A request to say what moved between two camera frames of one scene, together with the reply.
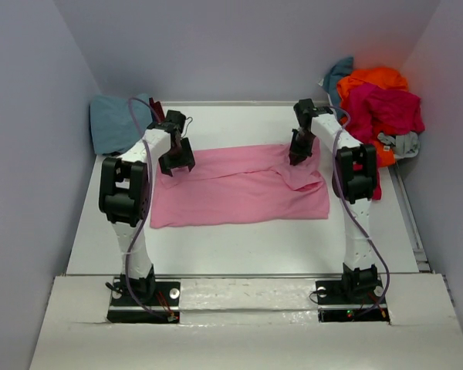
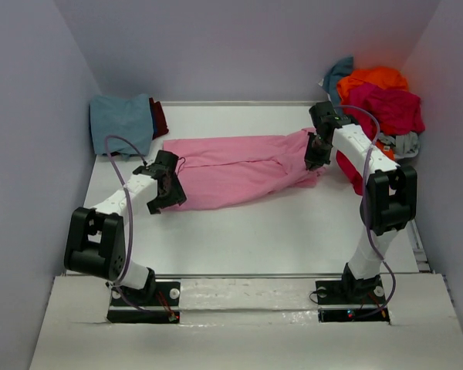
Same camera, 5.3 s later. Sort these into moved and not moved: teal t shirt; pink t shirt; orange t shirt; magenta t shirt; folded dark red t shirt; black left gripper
Moved: pink t shirt; black left gripper
Not moved: orange t shirt; teal t shirt; magenta t shirt; folded dark red t shirt
